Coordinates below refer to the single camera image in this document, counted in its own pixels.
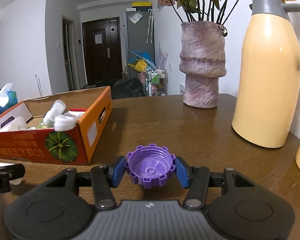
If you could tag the green spray bottle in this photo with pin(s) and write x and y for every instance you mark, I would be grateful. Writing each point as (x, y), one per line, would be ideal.
(57, 109)

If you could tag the grey refrigerator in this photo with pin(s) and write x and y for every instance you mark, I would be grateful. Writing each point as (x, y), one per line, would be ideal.
(137, 38)

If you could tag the purple gear cap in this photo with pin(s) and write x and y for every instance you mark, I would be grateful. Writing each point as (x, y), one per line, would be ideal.
(150, 166)

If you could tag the red cardboard box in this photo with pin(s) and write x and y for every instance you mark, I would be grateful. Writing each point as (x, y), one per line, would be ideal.
(74, 147)

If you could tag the yellow box on fridge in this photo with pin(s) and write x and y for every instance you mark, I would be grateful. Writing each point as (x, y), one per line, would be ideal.
(141, 4)

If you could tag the cream thermos jug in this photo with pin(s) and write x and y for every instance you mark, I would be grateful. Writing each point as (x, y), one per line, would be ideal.
(269, 81)

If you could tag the pink textured vase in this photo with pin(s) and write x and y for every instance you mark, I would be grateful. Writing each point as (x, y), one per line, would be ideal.
(202, 60)

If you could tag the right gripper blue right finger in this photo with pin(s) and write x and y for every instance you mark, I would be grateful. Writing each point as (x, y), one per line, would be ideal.
(187, 175)

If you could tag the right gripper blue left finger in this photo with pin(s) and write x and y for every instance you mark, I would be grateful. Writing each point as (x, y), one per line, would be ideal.
(109, 175)

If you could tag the blue tissue pack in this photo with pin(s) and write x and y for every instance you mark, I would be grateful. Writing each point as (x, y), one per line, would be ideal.
(8, 97)

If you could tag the metal trolley rack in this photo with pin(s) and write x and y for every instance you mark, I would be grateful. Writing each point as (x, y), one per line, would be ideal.
(156, 81)

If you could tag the dark brown door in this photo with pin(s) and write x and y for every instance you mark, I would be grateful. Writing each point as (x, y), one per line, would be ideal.
(102, 51)

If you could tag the cotton swab box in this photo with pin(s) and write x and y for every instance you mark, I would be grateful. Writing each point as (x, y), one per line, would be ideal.
(17, 124)

